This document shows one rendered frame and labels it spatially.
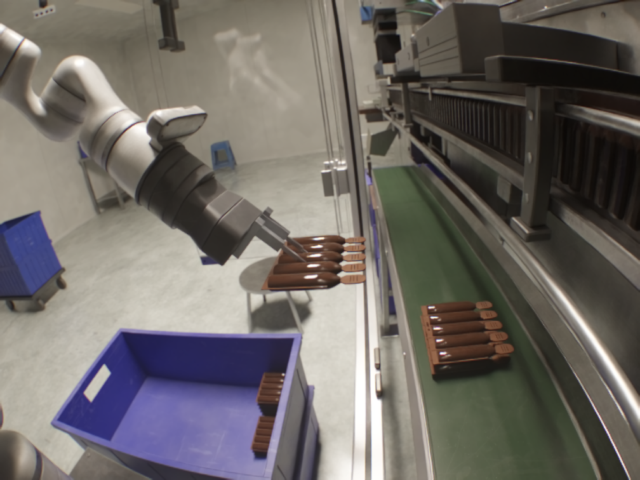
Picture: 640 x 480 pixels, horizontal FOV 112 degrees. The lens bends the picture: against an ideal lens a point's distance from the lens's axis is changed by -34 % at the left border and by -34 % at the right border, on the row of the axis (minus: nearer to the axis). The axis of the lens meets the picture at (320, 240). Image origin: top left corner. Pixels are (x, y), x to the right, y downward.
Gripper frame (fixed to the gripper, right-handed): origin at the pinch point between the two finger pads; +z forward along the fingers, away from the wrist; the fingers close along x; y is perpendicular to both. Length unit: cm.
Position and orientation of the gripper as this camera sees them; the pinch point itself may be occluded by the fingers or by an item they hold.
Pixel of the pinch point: (306, 258)
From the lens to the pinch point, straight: 33.5
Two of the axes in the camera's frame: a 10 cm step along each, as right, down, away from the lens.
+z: 7.9, 5.9, 1.7
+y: -6.0, 6.9, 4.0
